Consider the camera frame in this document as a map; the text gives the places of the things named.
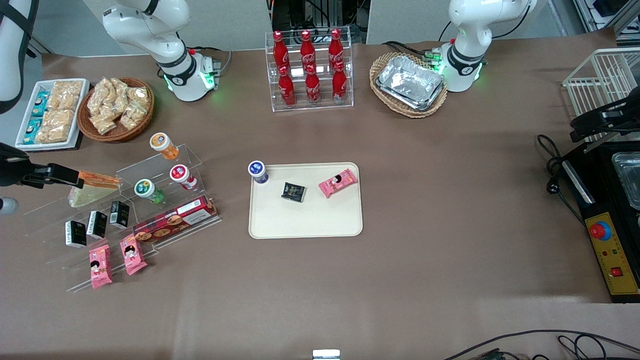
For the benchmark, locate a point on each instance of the cream plastic tray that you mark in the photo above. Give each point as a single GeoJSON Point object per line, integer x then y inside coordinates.
{"type": "Point", "coordinates": [305, 215]}

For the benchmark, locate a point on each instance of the orange lid cup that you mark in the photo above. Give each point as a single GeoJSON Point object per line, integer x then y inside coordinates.
{"type": "Point", "coordinates": [162, 145]}

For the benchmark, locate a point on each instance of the blue lid cup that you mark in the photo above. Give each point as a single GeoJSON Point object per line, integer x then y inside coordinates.
{"type": "Point", "coordinates": [257, 171]}

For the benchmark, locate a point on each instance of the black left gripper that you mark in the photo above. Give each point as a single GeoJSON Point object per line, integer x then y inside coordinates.
{"type": "Point", "coordinates": [631, 108]}

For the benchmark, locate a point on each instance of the aluminium foil tray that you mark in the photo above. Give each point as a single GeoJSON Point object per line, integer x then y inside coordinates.
{"type": "Point", "coordinates": [410, 80]}

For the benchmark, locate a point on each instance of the black machine yellow panel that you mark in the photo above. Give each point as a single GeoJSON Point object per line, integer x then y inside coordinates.
{"type": "Point", "coordinates": [597, 200]}

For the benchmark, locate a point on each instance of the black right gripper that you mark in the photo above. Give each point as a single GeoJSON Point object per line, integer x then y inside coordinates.
{"type": "Point", "coordinates": [11, 170]}

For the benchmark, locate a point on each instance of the plastic sandwich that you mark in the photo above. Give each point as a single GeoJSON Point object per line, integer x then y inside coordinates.
{"type": "Point", "coordinates": [92, 192]}

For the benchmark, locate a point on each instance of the clear acrylic bottle rack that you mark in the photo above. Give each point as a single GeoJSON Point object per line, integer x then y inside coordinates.
{"type": "Point", "coordinates": [320, 106]}

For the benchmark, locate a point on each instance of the red lid cup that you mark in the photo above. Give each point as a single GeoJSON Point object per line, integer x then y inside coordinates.
{"type": "Point", "coordinates": [182, 176]}

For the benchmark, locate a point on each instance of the white rectangular dish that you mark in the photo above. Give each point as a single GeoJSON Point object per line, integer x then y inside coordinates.
{"type": "Point", "coordinates": [25, 137]}

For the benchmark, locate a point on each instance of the green lid cup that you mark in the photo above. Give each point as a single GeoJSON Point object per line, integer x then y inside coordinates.
{"type": "Point", "coordinates": [147, 190]}

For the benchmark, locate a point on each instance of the black equipment rack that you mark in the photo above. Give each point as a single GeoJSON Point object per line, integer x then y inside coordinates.
{"type": "Point", "coordinates": [320, 15]}

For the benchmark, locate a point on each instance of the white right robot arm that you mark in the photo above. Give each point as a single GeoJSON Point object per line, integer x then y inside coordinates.
{"type": "Point", "coordinates": [184, 75]}

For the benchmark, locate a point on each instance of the teal snack packet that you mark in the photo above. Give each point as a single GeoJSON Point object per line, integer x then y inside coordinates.
{"type": "Point", "coordinates": [41, 103]}
{"type": "Point", "coordinates": [32, 131]}

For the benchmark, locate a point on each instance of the pink snack packet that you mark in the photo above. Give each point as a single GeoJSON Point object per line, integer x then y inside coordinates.
{"type": "Point", "coordinates": [338, 182]}
{"type": "Point", "coordinates": [132, 254]}
{"type": "Point", "coordinates": [100, 266]}

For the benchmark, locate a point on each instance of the light wicker basket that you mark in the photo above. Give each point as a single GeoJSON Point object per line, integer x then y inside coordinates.
{"type": "Point", "coordinates": [410, 112]}

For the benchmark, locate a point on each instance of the brown wicker basket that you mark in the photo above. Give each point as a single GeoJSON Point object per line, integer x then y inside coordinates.
{"type": "Point", "coordinates": [120, 134]}

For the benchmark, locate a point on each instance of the red plaid cookie box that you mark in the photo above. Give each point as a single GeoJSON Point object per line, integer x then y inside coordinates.
{"type": "Point", "coordinates": [175, 220]}

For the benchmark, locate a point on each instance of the silver metal container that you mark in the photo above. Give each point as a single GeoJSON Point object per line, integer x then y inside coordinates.
{"type": "Point", "coordinates": [630, 180]}

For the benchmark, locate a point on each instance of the black snack packet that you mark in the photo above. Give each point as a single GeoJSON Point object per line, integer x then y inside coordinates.
{"type": "Point", "coordinates": [293, 192]}

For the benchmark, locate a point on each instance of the beige cracker bag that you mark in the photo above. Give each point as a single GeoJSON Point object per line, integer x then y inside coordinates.
{"type": "Point", "coordinates": [58, 119]}
{"type": "Point", "coordinates": [66, 92]}
{"type": "Point", "coordinates": [52, 134]}

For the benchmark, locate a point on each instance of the silver metal bracket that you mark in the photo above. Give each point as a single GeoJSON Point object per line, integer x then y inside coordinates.
{"type": "Point", "coordinates": [326, 354]}

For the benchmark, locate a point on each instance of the clear acrylic stepped stand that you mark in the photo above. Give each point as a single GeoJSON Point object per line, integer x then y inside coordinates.
{"type": "Point", "coordinates": [165, 167]}

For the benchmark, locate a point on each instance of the red cola bottle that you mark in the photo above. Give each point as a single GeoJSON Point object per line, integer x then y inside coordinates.
{"type": "Point", "coordinates": [280, 50]}
{"type": "Point", "coordinates": [335, 47]}
{"type": "Point", "coordinates": [307, 49]}
{"type": "Point", "coordinates": [339, 85]}
{"type": "Point", "coordinates": [313, 87]}
{"type": "Point", "coordinates": [287, 90]}

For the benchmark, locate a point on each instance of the clear bag of puffs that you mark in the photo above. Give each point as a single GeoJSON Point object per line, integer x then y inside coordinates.
{"type": "Point", "coordinates": [122, 92]}
{"type": "Point", "coordinates": [100, 95]}
{"type": "Point", "coordinates": [103, 124]}
{"type": "Point", "coordinates": [136, 111]}

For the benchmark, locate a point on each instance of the small black box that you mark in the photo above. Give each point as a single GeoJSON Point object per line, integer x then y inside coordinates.
{"type": "Point", "coordinates": [119, 214]}
{"type": "Point", "coordinates": [76, 233]}
{"type": "Point", "coordinates": [97, 224]}

